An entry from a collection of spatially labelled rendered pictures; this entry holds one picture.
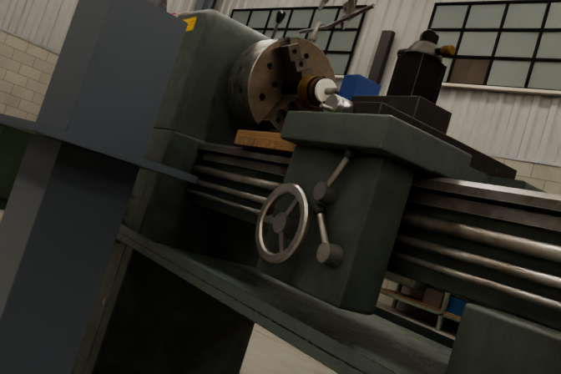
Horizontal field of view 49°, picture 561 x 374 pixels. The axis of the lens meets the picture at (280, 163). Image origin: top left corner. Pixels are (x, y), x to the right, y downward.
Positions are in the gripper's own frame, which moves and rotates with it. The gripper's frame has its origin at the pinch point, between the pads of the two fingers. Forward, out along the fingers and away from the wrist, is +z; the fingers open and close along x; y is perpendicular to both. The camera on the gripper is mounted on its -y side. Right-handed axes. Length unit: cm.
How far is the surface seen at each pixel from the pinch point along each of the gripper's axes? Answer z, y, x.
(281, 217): 66, 57, -22
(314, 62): 14.8, 0.9, 1.1
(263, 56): 22.7, 1.4, -14.8
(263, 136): 47, 22, -15
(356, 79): 24.9, 32.9, -3.8
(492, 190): 51, 91, -11
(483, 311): 69, 100, -15
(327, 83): 23.9, 16.6, -1.0
